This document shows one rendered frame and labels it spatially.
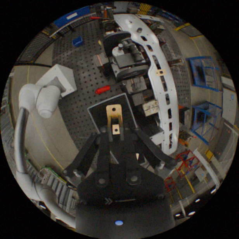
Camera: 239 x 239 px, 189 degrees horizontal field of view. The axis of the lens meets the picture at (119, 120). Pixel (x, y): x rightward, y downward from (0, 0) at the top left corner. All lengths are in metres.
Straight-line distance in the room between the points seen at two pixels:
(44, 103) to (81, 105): 0.41
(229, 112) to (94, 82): 8.38
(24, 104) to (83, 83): 0.56
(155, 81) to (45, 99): 0.67
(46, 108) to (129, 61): 0.51
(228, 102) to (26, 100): 8.62
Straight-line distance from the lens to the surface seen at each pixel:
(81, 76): 0.80
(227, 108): 8.19
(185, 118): 0.68
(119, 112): 0.22
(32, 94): 0.61
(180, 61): 0.55
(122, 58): 0.30
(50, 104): 0.57
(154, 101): 0.40
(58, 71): 0.67
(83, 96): 0.78
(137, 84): 0.37
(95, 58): 0.40
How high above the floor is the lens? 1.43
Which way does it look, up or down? 68 degrees down
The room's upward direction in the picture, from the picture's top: 168 degrees clockwise
